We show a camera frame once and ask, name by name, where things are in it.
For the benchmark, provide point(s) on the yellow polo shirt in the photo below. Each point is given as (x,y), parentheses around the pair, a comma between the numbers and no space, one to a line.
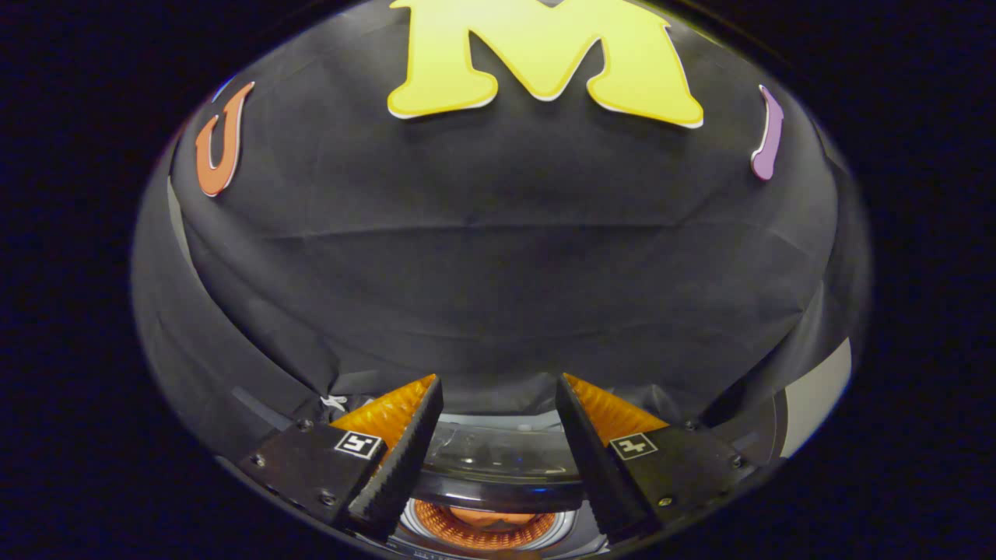
(490,516)

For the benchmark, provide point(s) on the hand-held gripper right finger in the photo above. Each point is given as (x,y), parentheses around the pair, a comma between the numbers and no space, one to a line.
(595,459)

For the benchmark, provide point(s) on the black backdrop cloth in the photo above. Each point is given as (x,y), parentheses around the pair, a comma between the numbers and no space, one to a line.
(498,257)

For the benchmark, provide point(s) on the beige cabinet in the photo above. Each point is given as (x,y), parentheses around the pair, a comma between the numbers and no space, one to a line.
(817,397)

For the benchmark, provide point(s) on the grey washing machine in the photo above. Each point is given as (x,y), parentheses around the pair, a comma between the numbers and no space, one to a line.
(572,533)

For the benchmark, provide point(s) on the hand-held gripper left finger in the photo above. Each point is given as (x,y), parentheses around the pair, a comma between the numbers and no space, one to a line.
(401,459)

